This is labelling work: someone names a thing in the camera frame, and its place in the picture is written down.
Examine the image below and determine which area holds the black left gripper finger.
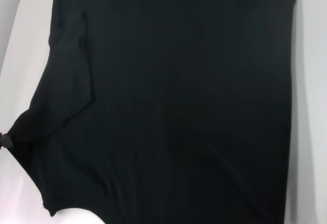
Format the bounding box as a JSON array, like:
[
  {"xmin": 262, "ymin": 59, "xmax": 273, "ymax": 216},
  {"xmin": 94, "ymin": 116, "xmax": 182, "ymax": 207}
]
[{"xmin": 0, "ymin": 131, "xmax": 14, "ymax": 151}]

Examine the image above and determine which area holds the black t-shirt with FREE print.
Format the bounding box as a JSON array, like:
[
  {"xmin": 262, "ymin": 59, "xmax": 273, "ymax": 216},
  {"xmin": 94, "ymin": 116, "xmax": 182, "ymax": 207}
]
[{"xmin": 7, "ymin": 0, "xmax": 298, "ymax": 224}]

